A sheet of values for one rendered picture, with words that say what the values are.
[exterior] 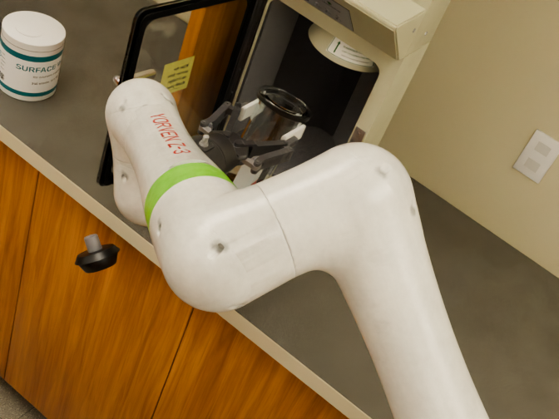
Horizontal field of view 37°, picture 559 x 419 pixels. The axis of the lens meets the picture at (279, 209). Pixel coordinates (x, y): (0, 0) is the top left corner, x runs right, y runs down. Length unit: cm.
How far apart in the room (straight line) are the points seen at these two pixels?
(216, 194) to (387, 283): 20
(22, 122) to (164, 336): 54
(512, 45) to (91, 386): 126
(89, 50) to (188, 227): 130
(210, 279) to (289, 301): 80
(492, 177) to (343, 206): 121
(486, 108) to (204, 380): 88
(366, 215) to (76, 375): 138
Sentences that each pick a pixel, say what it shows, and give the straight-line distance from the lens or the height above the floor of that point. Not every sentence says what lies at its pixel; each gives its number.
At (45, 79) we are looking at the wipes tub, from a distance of 189.
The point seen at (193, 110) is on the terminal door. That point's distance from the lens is 171.
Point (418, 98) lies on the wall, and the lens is 205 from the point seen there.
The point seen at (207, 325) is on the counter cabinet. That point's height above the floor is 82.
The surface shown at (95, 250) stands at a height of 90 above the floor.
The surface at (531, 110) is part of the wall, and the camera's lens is 195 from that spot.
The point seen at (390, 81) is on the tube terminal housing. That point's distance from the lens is 156.
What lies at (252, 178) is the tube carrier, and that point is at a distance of 158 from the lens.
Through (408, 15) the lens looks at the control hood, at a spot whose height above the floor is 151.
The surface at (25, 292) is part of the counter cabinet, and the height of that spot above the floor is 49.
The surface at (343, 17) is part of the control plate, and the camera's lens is 150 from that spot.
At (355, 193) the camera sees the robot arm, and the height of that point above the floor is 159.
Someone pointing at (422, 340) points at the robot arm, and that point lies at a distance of 93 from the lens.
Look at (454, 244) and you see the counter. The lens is 197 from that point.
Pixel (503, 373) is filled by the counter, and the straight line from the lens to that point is 176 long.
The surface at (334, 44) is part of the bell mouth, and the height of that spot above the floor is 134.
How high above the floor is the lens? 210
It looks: 39 degrees down
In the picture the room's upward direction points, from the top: 23 degrees clockwise
